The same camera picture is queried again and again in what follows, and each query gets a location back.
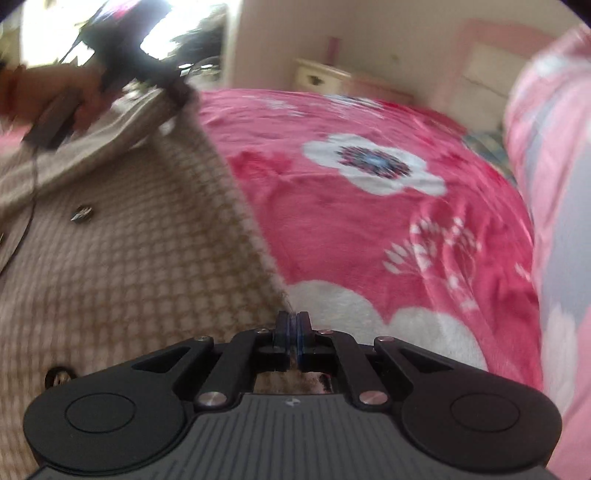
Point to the person's left hand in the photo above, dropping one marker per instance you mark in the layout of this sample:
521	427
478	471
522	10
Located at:
51	83

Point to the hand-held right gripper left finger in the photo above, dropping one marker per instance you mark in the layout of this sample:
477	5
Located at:
285	330

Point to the pink floral blanket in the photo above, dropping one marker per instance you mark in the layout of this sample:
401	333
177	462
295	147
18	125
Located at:
346	230

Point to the purple cup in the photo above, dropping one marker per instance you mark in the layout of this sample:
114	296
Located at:
333	50

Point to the cream nightstand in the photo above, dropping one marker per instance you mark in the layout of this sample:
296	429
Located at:
323	76

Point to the pink headboard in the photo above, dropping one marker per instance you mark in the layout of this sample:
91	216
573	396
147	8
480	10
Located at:
508	37

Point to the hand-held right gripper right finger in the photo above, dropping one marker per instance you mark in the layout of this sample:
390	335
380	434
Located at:
304	330

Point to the beige houndstooth coat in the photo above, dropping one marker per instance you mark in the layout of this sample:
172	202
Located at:
138	277

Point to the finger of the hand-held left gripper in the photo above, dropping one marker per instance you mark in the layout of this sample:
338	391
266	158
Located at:
182	94

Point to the plaid cloth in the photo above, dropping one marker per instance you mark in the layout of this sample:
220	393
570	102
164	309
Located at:
489	152

